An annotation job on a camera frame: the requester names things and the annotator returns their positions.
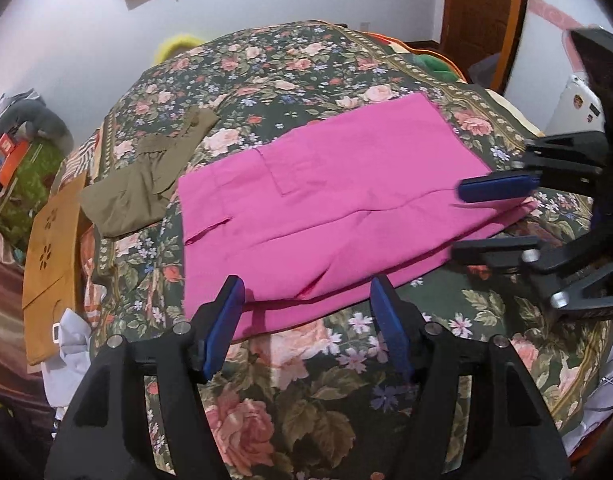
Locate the floral blanket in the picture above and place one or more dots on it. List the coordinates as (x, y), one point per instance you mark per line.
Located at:
(296, 400)

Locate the yellow fluffy item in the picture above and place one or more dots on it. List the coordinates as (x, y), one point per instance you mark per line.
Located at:
(179, 44)

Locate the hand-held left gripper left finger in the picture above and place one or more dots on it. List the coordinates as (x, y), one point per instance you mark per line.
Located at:
(225, 322)

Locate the white cloth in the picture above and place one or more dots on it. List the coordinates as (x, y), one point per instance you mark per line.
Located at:
(69, 355)

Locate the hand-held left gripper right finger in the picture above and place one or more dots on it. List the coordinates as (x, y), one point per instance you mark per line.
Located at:
(390, 327)

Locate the brown cloth with flower cutouts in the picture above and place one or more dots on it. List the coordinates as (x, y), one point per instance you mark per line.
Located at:
(51, 270)

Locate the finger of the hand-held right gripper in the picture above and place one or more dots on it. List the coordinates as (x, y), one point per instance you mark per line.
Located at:
(499, 251)
(496, 187)

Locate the orange box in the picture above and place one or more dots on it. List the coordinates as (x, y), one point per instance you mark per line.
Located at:
(11, 155)

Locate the green patterned cloth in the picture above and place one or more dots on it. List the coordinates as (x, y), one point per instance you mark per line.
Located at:
(29, 190)

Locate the pink pants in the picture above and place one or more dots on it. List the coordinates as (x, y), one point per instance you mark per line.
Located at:
(336, 200)

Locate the wooden door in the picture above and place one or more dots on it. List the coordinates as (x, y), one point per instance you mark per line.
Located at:
(481, 10)

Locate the striped cloth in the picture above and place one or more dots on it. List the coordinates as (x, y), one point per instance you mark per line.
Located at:
(79, 152)

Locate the olive green garment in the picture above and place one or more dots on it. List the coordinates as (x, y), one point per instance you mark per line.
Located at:
(144, 182)

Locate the dark red blanket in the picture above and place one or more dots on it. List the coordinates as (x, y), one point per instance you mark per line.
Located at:
(6, 310)

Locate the dark grey bag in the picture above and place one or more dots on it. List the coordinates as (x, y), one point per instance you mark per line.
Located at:
(486, 71)

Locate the white case with stickers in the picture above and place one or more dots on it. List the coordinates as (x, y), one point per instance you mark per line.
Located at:
(576, 105)

